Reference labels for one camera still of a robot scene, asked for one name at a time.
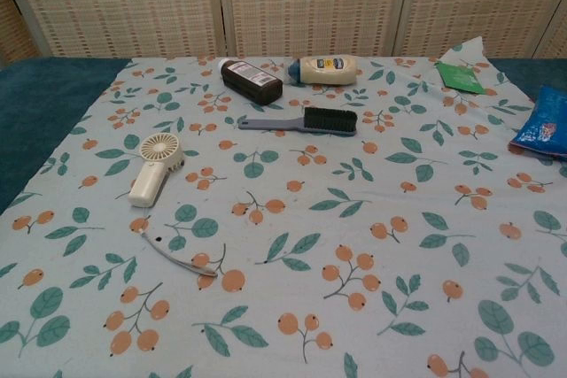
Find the cream handheld fan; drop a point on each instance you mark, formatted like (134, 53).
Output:
(148, 175)

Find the grey brush with black bristles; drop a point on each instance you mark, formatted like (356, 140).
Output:
(305, 121)

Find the floral fruit print tablecloth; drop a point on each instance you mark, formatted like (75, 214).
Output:
(283, 227)

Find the dark brown liquid bottle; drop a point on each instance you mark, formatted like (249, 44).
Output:
(252, 81)

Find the cream mayonnaise squeeze bottle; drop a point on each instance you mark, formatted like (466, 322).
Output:
(325, 70)

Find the woven bamboo folding screen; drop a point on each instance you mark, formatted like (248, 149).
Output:
(283, 4)

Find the green paper card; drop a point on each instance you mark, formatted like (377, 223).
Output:
(458, 77)

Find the blue snack bag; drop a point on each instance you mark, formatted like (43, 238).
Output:
(542, 123)

